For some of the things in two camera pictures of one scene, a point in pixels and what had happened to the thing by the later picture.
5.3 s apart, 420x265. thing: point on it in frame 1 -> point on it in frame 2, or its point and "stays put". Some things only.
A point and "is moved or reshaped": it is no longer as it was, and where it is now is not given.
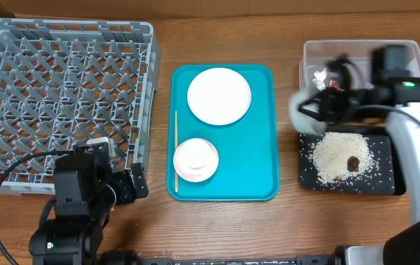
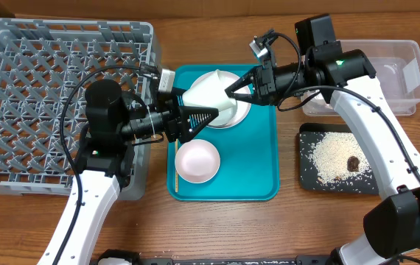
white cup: [195, 158] -> [209, 93]
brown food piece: [353, 164] stays put
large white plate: [219, 96] is moved or reshaped
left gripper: [128, 193] -> [180, 126]
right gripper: [332, 96] -> [263, 82]
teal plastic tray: [247, 149] stays put
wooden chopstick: [176, 153] stays put
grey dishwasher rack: [41, 86] stays put
